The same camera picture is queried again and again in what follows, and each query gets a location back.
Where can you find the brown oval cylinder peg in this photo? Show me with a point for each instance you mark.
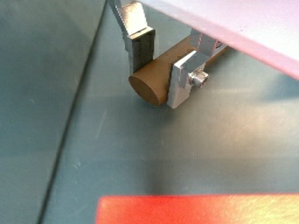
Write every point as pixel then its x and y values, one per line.
pixel 150 81

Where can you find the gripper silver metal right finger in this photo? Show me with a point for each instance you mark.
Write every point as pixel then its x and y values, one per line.
pixel 188 73

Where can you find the red shape-hole block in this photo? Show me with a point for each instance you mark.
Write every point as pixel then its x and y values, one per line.
pixel 200 209

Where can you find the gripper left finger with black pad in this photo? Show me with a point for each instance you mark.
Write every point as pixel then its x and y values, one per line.
pixel 138 34

